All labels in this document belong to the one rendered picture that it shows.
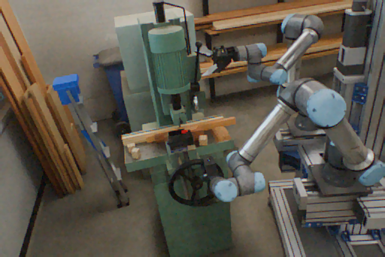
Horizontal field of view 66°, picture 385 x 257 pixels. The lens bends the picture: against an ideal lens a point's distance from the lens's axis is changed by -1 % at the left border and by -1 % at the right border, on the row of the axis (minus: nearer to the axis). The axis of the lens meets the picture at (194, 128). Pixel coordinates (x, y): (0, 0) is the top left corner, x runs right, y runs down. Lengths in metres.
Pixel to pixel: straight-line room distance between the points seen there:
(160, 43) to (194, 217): 1.08
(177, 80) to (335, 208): 1.00
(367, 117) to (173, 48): 0.97
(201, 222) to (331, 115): 1.20
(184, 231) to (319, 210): 0.86
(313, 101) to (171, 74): 0.74
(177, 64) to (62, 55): 2.56
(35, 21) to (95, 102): 1.14
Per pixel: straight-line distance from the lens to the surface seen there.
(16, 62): 2.95
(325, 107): 1.05
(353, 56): 1.56
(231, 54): 1.52
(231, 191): 1.11
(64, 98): 2.22
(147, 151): 1.68
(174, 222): 1.96
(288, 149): 1.97
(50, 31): 3.88
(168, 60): 1.49
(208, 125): 1.77
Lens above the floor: 1.82
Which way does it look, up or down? 31 degrees down
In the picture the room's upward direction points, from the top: 7 degrees counter-clockwise
